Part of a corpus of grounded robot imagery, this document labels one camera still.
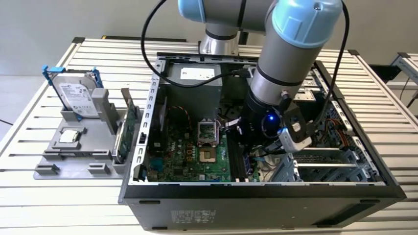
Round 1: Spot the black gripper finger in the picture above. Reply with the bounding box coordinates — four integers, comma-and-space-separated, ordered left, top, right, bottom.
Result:
224, 117, 252, 155

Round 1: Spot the RAM stick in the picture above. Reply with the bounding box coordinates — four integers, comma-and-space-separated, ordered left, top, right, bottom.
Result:
241, 150, 255, 177
45, 151, 111, 157

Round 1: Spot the metal socket cover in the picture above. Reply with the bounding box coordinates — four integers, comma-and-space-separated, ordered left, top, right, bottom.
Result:
197, 118, 217, 147

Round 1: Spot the CPU socket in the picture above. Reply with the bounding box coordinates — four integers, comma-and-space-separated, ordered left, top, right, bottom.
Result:
199, 146, 217, 164

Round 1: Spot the green motherboard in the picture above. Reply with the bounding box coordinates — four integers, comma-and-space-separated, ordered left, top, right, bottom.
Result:
147, 105, 261, 183

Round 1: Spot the grey power supply unit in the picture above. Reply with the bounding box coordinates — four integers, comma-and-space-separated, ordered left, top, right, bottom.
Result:
159, 62, 223, 123

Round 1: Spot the metal disk bay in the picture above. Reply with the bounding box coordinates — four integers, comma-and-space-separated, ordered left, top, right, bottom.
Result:
288, 146, 376, 183

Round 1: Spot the black PC case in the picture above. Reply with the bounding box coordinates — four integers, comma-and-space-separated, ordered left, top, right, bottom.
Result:
117, 51, 407, 231

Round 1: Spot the green graphics card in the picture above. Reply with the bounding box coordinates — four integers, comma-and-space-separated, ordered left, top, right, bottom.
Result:
112, 89, 141, 165

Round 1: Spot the black box behind table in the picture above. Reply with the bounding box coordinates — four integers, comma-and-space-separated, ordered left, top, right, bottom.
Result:
368, 64, 402, 81

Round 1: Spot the grey parts rack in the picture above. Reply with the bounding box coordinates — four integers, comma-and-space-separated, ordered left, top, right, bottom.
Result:
30, 89, 144, 181

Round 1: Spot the silver CPU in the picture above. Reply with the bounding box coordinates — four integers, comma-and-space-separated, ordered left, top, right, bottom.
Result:
57, 131, 81, 144

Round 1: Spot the hard disk in blue carrier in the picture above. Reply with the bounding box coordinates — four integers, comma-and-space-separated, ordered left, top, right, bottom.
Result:
41, 65, 104, 122

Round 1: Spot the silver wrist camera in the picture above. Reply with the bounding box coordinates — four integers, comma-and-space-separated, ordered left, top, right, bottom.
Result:
276, 102, 314, 154

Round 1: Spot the twisted orange black wire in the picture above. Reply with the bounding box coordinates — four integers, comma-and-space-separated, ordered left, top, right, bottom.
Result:
168, 105, 193, 130

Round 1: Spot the thick black camera cable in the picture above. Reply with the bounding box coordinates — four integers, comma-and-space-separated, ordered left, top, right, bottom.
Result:
140, 0, 252, 88

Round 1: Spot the red yellow wire bundle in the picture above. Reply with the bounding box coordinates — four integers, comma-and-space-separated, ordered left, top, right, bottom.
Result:
326, 118, 351, 149

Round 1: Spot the thin black camera cable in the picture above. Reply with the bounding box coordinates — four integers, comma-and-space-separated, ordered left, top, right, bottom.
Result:
306, 0, 351, 138

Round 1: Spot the aluminium frame table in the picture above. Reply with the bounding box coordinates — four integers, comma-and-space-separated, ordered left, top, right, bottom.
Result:
390, 52, 418, 85

